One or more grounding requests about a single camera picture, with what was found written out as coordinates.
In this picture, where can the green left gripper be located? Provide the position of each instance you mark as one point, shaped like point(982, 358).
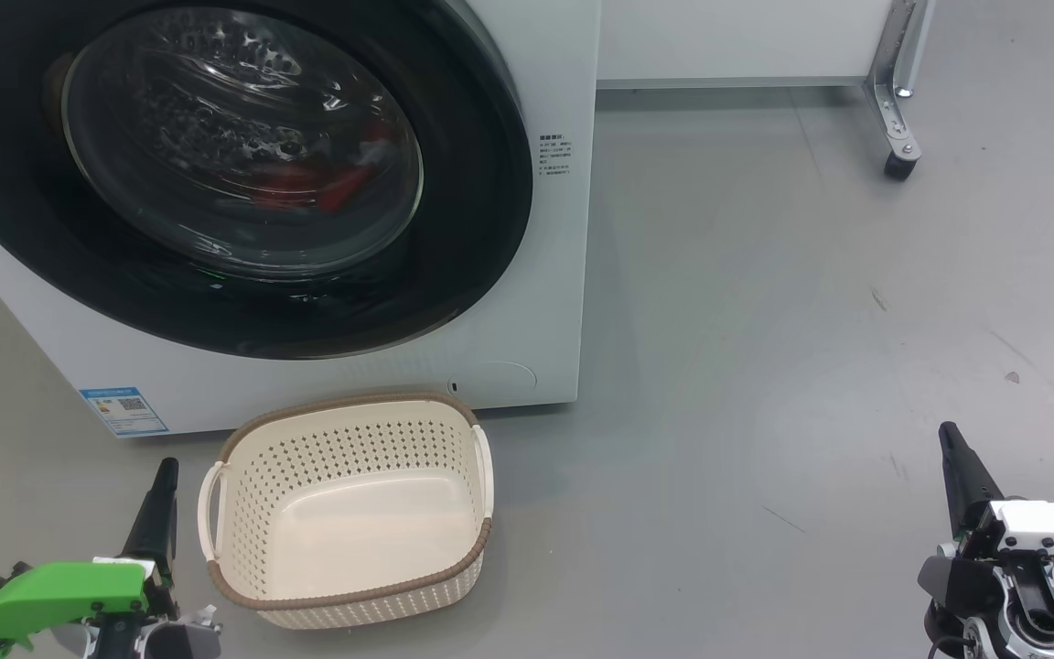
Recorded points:
point(60, 595)

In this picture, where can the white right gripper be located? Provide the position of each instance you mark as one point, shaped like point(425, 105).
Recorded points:
point(1053, 531)

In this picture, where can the red garment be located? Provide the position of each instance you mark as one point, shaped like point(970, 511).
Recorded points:
point(344, 188)

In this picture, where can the round black glass washer door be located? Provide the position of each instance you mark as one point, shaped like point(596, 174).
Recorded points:
point(454, 229)

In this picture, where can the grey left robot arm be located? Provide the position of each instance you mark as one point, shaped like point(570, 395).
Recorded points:
point(184, 642)

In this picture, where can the cream perforated laundry basket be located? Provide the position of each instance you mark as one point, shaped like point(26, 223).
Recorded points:
point(353, 522)

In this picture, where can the white front-load washing machine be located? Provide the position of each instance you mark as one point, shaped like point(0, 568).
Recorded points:
point(545, 275)

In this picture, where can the blue energy label sticker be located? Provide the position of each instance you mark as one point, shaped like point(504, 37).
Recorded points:
point(124, 412)

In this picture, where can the black caster wheel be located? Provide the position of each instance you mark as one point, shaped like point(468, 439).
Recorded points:
point(900, 167)

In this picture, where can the silver metal cabinet leg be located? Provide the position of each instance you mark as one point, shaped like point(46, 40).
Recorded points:
point(893, 110)

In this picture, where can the round white filter cover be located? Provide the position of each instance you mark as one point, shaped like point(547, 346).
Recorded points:
point(504, 380)

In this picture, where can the white cabinet panel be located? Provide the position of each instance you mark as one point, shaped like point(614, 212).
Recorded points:
point(728, 41)

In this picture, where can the small printed text sticker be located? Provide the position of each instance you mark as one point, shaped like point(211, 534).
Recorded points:
point(554, 156)

